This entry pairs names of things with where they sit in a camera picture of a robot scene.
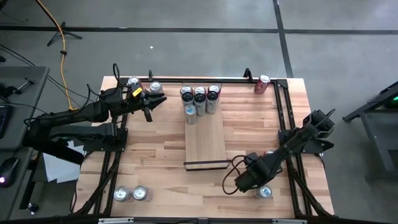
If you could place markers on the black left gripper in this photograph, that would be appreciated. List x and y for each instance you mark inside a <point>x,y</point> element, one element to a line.
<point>135,102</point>

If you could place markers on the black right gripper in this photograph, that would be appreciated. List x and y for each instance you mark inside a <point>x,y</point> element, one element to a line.
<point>258,172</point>

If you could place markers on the red Star Wars Coca-Cola can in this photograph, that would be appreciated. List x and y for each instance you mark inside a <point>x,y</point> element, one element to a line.
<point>200,90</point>

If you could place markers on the dark can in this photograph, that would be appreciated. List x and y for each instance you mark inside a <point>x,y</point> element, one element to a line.
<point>212,104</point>

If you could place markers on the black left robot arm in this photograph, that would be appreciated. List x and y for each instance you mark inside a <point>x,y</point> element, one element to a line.
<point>77,113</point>

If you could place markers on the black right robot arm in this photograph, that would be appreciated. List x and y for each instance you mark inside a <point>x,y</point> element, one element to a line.
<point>298,137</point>

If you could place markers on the silver beverage can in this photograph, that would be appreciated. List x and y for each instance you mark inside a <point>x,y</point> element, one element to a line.
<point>140,193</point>
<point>121,193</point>

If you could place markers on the silver Diet Coke can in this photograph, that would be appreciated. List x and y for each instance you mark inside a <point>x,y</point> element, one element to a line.
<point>155,86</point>

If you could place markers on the yellow tag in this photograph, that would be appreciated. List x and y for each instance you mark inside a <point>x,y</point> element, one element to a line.
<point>137,92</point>

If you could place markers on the silver can with blue tab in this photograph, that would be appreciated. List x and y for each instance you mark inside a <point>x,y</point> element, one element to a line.
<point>265,192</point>

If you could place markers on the red Fanta can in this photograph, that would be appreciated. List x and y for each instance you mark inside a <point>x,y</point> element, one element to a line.
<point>133,80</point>

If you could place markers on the black support beam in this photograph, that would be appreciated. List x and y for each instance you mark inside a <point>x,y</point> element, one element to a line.
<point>53,149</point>

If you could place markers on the white paper sheets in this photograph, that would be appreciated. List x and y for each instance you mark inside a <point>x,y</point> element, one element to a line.
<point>59,168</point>

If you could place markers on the black tripod stand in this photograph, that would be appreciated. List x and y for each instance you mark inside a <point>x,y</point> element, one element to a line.
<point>63,31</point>

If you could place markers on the grey desk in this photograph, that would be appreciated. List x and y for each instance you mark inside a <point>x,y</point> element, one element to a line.
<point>31,93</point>

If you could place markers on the dark grey equipment stand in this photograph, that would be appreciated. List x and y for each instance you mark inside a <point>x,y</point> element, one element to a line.
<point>373,130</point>

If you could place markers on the black clamp tool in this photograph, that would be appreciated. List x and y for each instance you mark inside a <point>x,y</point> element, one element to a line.
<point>25,84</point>

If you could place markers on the black keyboard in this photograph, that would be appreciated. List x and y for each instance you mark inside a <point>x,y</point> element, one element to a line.
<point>4,121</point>

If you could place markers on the black computer mouse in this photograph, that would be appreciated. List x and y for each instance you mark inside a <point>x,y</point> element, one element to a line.
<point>9,169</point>

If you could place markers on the black caster knob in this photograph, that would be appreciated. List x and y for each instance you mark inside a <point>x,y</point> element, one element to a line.
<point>32,207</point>

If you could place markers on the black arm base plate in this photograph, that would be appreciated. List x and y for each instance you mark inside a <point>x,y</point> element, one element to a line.
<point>312,147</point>
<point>119,144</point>

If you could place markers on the silver metal bracket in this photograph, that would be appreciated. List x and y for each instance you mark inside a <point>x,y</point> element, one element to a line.
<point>289,221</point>
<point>116,221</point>

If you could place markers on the wooden shelf with black frame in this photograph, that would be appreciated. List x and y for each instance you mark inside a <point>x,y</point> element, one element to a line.
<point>205,143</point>

